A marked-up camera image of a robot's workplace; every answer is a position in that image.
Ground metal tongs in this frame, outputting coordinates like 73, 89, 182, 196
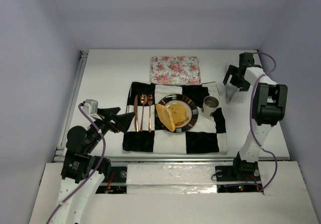
225, 83, 238, 104

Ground yellow bread slice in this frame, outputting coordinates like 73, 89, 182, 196
155, 104, 176, 132

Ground brown bread slice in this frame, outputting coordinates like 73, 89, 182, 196
168, 103, 189, 127

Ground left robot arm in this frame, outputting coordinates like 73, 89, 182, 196
47, 101, 135, 223

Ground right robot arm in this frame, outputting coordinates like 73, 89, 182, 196
223, 52, 288, 180

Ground copper knife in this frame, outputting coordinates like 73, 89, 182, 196
134, 95, 139, 132

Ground copper spoon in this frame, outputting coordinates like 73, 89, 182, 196
139, 94, 147, 132

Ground metal cup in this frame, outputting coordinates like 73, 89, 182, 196
202, 96, 219, 116

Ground copper fork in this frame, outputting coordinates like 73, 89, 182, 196
147, 94, 152, 132

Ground white foam block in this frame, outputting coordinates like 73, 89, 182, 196
126, 164, 217, 194

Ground black white checkered cloth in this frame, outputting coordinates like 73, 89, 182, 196
122, 82, 229, 155

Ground floral rectangular tray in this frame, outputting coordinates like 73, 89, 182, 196
149, 56, 201, 85

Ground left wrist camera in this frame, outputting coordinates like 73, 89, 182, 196
80, 99, 99, 119

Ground aluminium rail left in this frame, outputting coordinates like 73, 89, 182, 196
52, 50, 89, 163

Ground aluminium rail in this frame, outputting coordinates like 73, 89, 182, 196
52, 50, 89, 163
52, 155, 291, 163

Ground aluminium rail front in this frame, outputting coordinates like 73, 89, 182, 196
52, 155, 291, 163

